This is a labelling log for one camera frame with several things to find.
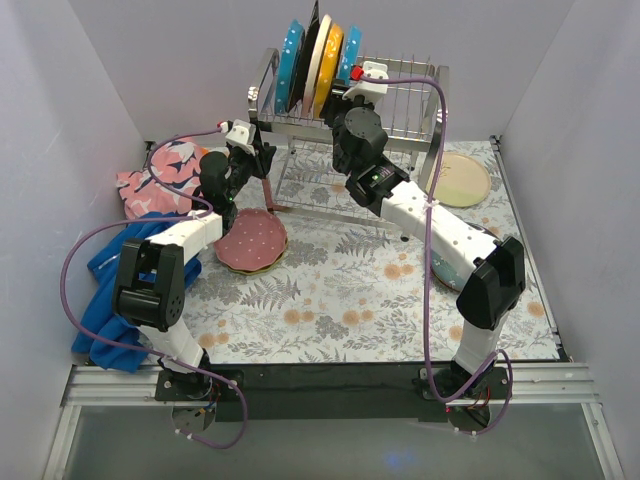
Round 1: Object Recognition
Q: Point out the purple cable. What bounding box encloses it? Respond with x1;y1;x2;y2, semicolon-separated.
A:
58;124;250;449
362;74;512;439

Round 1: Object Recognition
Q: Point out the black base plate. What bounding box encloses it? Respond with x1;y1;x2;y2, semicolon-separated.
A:
154;362;508;422

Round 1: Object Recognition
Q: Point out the cream white plate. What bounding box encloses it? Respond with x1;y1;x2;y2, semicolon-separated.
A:
301;14;333;118

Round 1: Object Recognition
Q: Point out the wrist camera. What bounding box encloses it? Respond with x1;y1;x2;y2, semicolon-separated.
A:
225;119;256;155
342;61;389;104

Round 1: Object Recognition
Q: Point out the steel dish rack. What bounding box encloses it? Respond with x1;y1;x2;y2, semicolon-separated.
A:
248;48;450;240

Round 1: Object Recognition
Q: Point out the orange dotted plate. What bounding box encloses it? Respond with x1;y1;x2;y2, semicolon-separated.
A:
313;23;344;118

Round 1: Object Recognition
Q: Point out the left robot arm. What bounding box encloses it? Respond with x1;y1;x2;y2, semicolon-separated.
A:
112;140;277;400

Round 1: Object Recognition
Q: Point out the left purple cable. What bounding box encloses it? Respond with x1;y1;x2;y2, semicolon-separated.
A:
58;124;250;449

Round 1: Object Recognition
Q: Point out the aluminium frame rail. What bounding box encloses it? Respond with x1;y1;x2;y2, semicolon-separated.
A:
61;363;601;407

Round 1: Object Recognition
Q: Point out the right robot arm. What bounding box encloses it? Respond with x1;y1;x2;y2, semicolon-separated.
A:
321;80;525;402

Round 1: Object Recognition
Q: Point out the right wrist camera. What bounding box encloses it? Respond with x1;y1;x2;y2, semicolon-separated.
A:
342;61;389;104

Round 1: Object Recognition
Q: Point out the black square plate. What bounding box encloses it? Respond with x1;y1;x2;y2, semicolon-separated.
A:
286;0;320;113

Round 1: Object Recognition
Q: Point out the floral table mat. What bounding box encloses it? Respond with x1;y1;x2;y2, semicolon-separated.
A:
144;139;561;365

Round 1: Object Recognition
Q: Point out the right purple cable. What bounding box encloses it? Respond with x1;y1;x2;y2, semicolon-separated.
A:
362;74;512;439

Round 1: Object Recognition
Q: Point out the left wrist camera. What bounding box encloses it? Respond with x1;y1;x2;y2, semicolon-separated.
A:
225;119;256;155

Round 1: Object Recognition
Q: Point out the pink whale pattern cloth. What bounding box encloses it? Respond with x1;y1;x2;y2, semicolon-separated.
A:
115;137;208;219

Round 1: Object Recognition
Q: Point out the beige plate with sprig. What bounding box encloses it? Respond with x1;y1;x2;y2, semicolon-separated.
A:
434;152;491;208

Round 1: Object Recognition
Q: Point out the pink dotted plate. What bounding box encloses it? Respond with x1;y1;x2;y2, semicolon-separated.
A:
214;208;288;270

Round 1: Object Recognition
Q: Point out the blue fleece cloth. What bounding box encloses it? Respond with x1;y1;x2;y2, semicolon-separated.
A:
71;212;172;373

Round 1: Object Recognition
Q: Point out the blue dotted plate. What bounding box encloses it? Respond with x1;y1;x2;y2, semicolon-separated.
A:
274;19;305;115
336;25;362;84

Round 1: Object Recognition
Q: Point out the dark green brown plate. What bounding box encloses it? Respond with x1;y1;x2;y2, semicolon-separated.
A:
431;251;466;293

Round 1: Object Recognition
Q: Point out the lime green dotted plate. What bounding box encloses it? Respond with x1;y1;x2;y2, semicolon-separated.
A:
227;251;286;276

